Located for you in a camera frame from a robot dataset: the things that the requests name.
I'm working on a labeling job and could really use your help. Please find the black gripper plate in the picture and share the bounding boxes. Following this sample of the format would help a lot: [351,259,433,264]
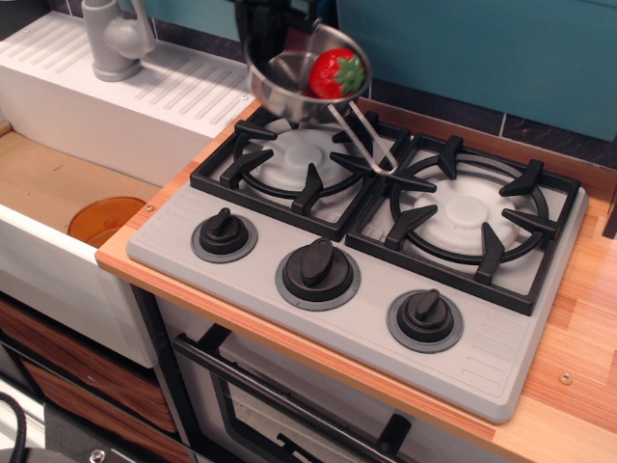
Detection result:
[232,0,337,63]

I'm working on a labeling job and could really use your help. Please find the stainless steel saucepan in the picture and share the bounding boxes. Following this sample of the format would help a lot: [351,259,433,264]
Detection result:
[244,22,398,177]

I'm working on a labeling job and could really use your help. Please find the red plastic toy strawberry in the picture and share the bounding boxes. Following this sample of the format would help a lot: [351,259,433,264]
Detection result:
[308,48,365,99]

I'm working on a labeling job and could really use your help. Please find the black left stove knob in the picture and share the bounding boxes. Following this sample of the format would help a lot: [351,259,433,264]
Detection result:
[191,207,258,264]

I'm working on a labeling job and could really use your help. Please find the black stove knob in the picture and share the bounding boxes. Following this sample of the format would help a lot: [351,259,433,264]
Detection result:
[387,288,464,354]
[275,238,362,312]
[191,207,258,264]

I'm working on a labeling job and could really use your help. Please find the black middle stove knob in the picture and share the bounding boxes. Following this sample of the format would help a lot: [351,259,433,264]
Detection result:
[275,238,362,312]

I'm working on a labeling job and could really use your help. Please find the grey toy stove top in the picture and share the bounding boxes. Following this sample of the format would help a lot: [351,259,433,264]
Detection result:
[125,91,587,425]

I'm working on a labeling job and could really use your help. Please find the black right stove knob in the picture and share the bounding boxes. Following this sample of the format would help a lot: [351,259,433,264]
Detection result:
[387,288,464,354]

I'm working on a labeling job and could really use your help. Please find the grey toy faucet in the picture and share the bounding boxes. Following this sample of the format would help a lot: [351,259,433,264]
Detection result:
[81,0,155,82]

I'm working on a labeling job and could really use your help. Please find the black left burner grate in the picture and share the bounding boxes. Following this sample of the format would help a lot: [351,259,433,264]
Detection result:
[189,90,412,243]

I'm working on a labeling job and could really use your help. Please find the black burner grate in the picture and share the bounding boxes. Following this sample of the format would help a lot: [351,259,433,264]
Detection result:
[189,90,412,243]
[346,135,588,315]

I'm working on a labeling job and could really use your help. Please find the white toy sink unit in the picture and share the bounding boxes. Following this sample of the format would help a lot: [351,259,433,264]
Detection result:
[1,13,253,368]

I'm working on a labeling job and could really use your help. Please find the black right burner grate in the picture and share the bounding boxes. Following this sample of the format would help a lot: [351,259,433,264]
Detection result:
[346,135,588,315]

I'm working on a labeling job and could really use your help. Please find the wooden drawer fronts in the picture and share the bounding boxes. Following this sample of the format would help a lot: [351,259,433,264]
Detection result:
[1,294,192,462]

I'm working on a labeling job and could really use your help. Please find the oven door with black handle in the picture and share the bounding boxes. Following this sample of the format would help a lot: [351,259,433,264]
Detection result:
[168,324,500,462]

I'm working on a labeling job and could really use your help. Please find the black braided cable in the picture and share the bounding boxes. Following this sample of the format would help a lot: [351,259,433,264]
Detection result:
[0,391,29,463]

